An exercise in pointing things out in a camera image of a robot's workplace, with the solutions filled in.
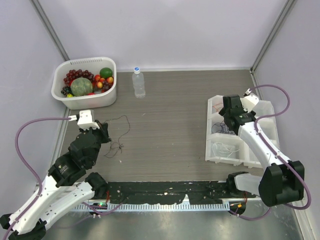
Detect black cable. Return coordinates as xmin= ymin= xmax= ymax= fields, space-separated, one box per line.
xmin=103 ymin=115 xmax=131 ymax=159

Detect dark blue cable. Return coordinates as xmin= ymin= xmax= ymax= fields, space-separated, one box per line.
xmin=211 ymin=121 xmax=236 ymax=135

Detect white cable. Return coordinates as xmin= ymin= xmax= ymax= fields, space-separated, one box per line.
xmin=211 ymin=142 xmax=240 ymax=158

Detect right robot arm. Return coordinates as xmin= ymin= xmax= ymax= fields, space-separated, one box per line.
xmin=219 ymin=94 xmax=305 ymax=207

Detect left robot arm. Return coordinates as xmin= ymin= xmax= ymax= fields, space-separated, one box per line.
xmin=0 ymin=120 xmax=111 ymax=240

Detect white plastic basket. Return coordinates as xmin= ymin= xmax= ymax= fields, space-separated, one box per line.
xmin=51 ymin=56 xmax=117 ymax=110

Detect white compartment organizer tray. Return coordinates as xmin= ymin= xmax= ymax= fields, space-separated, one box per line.
xmin=205 ymin=95 xmax=280 ymax=169

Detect green melon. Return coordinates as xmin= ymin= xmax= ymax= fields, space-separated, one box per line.
xmin=70 ymin=77 xmax=93 ymax=97

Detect red yellow peaches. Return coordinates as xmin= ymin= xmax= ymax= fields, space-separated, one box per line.
xmin=92 ymin=74 xmax=114 ymax=92

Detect dark grape bunch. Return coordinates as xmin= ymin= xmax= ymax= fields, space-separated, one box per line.
xmin=60 ymin=85 xmax=74 ymax=98

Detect green lime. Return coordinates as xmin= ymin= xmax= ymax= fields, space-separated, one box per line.
xmin=99 ymin=67 xmax=113 ymax=79

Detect clear plastic water bottle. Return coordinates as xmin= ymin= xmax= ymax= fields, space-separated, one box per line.
xmin=132 ymin=67 xmax=146 ymax=99

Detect red grape bunch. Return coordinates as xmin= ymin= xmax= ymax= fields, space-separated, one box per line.
xmin=63 ymin=69 xmax=94 ymax=86

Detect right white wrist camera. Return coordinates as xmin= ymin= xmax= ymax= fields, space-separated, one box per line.
xmin=240 ymin=88 xmax=260 ymax=112

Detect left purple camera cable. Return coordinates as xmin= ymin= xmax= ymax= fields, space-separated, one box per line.
xmin=2 ymin=116 xmax=72 ymax=240

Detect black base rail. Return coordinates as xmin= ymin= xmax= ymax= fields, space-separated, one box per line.
xmin=93 ymin=181 xmax=249 ymax=205

